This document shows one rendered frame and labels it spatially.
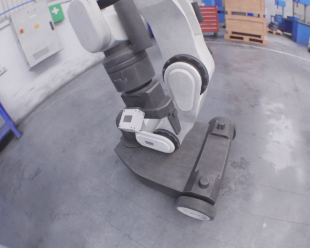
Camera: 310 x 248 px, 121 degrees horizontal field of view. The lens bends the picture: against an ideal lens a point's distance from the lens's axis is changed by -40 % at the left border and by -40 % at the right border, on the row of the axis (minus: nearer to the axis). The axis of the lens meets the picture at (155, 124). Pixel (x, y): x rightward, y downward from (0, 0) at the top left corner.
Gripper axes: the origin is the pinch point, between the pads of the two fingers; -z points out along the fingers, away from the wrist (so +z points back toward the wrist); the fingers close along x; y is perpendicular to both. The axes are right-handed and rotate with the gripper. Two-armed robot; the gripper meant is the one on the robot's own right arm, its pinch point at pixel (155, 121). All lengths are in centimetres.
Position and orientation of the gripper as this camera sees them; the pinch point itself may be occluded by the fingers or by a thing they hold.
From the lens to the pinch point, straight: 35.4
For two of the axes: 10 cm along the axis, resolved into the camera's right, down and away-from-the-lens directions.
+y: 4.7, -6.6, 5.9
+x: 8.0, 0.5, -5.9
